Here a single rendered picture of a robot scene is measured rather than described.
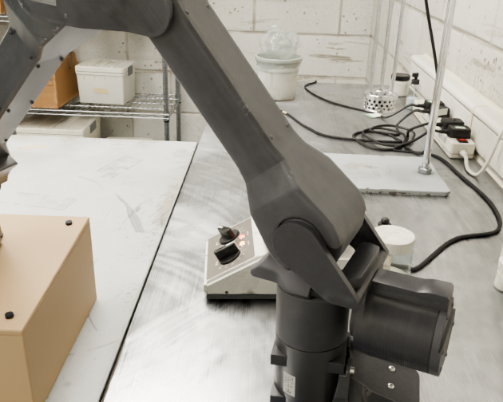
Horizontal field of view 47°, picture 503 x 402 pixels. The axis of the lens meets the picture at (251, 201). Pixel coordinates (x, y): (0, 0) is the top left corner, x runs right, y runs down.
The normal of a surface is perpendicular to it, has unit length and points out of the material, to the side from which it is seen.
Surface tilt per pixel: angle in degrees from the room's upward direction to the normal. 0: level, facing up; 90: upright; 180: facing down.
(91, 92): 92
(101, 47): 90
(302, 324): 91
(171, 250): 0
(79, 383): 0
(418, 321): 47
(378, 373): 17
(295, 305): 91
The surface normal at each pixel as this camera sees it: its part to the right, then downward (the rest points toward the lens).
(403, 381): 0.30, -0.82
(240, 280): 0.04, 0.41
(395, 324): -0.40, -0.15
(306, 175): 0.58, -0.54
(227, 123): -0.46, 0.40
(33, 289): 0.02, -0.89
